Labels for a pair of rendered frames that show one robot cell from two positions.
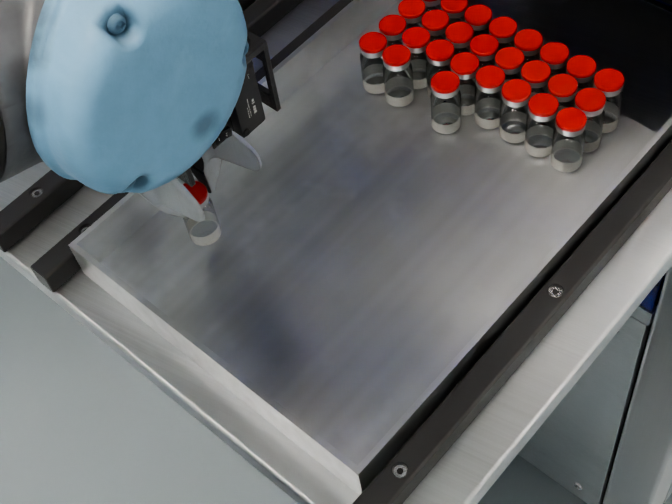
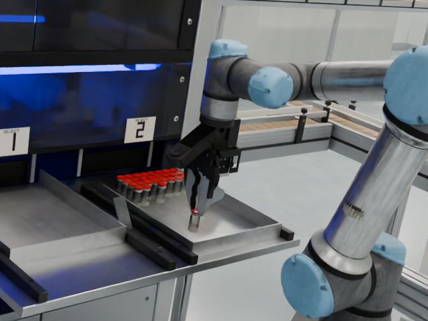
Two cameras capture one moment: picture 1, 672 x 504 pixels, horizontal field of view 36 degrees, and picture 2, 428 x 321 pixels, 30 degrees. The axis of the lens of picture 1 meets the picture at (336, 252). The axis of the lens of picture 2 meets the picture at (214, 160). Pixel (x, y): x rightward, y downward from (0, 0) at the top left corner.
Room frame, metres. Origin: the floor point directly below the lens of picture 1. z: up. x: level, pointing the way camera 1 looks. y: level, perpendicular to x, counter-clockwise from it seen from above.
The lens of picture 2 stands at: (0.55, 1.63, 1.58)
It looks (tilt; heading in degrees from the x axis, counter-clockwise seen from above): 18 degrees down; 265
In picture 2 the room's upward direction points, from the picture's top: 10 degrees clockwise
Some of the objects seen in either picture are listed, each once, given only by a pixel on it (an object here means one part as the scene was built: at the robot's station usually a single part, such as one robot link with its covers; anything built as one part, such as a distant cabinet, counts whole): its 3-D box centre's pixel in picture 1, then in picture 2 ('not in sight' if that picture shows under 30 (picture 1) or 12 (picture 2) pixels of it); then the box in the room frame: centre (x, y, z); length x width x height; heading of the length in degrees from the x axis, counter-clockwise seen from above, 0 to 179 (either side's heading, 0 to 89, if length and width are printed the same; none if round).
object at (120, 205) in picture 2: not in sight; (136, 221); (0.55, 0.10, 0.91); 0.14 x 0.03 x 0.06; 131
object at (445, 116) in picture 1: (445, 102); (160, 193); (0.51, -0.10, 0.90); 0.02 x 0.02 x 0.05
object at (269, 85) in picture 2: not in sight; (266, 83); (0.35, 0.14, 1.25); 0.11 x 0.11 x 0.08; 39
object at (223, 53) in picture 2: not in sight; (226, 69); (0.42, 0.08, 1.25); 0.09 x 0.08 x 0.11; 129
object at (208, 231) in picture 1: (199, 215); (194, 221); (0.43, 0.08, 0.92); 0.02 x 0.02 x 0.04
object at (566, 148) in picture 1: (477, 91); (158, 188); (0.52, -0.12, 0.90); 0.18 x 0.02 x 0.05; 39
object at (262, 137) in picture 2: not in sight; (244, 130); (0.27, -0.67, 0.92); 0.69 x 0.16 x 0.16; 40
